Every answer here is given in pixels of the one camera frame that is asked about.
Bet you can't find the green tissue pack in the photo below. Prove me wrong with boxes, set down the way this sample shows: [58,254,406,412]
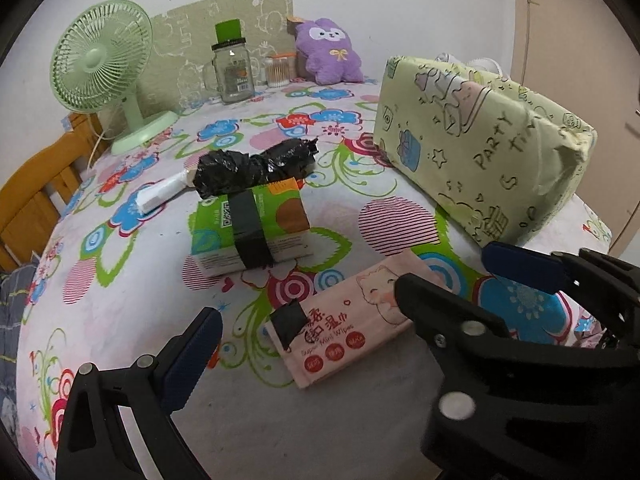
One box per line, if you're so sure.
[190,177,313,277]

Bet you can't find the yellow cartoon storage box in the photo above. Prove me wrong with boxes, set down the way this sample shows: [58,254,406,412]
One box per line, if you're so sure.
[373,55,598,248]

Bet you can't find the white standing fan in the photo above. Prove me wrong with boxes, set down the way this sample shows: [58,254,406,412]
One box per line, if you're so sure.
[435,52,511,81]

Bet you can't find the floral tablecloth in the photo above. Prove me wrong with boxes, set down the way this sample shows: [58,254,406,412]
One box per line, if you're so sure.
[15,77,613,480]

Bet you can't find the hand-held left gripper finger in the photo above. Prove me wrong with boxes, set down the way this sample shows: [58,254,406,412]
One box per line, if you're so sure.
[55,306,223,480]

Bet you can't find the black plastic bag roll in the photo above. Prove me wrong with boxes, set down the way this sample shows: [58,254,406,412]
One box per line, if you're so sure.
[192,138,319,200]

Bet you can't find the wooden chair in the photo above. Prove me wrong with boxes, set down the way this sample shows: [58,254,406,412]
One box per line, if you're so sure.
[0,112,111,271]

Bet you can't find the white roll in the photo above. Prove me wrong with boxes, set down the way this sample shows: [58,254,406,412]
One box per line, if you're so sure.
[136,169,197,214]

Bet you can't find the cotton swab jar orange lid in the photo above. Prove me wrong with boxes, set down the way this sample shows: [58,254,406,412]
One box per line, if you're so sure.
[265,52,296,87]

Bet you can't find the pink wet wipes pack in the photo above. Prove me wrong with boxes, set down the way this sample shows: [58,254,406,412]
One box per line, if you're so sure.
[264,250,453,391]

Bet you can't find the white fan cord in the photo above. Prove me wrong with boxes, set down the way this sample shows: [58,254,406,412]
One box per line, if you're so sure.
[87,112,108,173]

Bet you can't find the grey plaid pillow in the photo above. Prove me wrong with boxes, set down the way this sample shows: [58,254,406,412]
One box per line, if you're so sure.
[0,265,36,431]

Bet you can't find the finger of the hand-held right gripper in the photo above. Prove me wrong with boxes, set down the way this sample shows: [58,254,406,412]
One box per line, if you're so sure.
[482,241,640,311]
[394,272,511,463]

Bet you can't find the glass mug with green lid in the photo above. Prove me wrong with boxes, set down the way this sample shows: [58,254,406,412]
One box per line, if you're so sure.
[201,19,261,105]

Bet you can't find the green desk fan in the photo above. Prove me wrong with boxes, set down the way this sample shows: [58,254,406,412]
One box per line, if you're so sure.
[49,0,180,156]

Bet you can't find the purple plush bunny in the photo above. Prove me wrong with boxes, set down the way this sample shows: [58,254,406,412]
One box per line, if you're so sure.
[290,16,365,86]

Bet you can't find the beige door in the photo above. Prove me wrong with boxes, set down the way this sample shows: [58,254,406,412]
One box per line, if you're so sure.
[510,0,640,261]

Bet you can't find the green patterned board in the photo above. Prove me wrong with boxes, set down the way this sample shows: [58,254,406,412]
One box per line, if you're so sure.
[140,0,296,111]

